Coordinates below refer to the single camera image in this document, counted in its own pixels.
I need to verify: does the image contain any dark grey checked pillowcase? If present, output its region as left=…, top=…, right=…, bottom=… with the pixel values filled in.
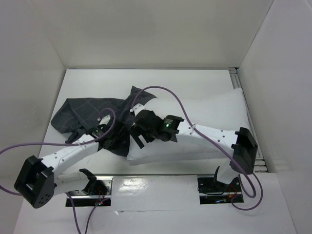
left=50, top=85, right=158, bottom=157

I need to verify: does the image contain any white pillow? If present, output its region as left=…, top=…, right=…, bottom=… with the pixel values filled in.
left=127, top=88, right=250, bottom=164

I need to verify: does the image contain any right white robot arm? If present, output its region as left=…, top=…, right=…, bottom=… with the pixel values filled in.
left=127, top=108, right=257, bottom=191

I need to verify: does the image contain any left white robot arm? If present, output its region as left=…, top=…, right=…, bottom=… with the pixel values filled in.
left=14, top=122, right=130, bottom=209

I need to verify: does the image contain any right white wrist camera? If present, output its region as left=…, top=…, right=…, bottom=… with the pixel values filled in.
left=130, top=103, right=146, bottom=116

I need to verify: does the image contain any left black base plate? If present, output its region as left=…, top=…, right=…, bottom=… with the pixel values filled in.
left=69, top=169, right=113, bottom=207

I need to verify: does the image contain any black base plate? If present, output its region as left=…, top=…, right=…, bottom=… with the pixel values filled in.
left=69, top=169, right=113, bottom=207
left=197, top=166, right=244, bottom=205

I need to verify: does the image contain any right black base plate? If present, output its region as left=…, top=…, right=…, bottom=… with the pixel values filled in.
left=197, top=166, right=244, bottom=205

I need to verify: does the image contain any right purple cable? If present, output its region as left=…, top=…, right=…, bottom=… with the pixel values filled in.
left=131, top=85, right=263, bottom=211

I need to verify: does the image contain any aluminium rail frame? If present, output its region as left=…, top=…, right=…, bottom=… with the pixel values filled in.
left=229, top=67, right=269, bottom=173

